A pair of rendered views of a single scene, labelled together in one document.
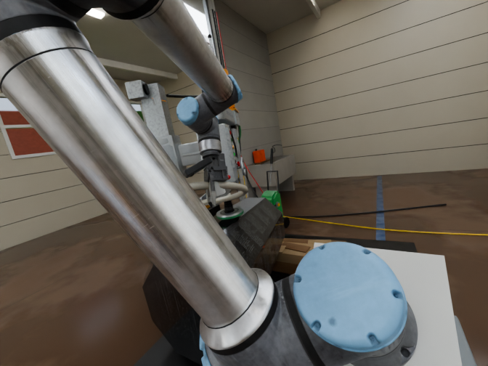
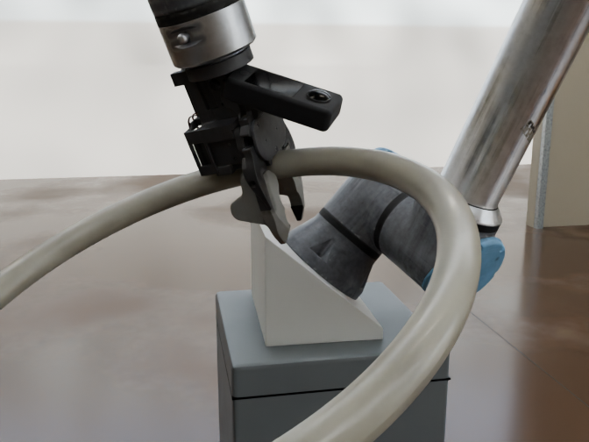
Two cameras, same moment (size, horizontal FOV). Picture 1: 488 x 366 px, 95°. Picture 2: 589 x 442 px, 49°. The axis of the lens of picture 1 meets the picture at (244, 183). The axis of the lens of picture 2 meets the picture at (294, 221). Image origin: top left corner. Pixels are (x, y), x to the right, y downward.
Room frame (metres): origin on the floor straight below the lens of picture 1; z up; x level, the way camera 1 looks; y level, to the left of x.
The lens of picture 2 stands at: (1.32, 0.66, 1.34)
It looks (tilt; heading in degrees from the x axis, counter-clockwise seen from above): 13 degrees down; 227
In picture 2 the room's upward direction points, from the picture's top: straight up
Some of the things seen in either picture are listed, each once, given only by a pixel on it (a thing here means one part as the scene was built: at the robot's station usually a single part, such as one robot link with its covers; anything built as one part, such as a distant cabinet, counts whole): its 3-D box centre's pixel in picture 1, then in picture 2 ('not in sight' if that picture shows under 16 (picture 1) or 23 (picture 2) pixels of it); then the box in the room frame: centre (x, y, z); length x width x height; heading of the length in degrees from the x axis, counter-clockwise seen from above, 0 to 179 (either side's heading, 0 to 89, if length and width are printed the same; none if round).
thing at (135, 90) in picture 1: (138, 91); not in sight; (2.22, 0.81, 2.00); 0.20 x 0.18 x 0.15; 58
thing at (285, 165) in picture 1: (274, 178); not in sight; (4.99, -0.71, 0.43); 1.30 x 0.62 x 0.86; 148
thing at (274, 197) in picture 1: (270, 201); not in sight; (3.22, -0.34, 0.43); 0.35 x 0.35 x 0.87; 43
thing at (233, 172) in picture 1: (220, 155); not in sight; (1.79, 0.14, 1.30); 0.36 x 0.22 x 0.45; 173
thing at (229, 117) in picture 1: (219, 120); not in sight; (2.05, 0.11, 1.60); 0.96 x 0.25 x 0.17; 173
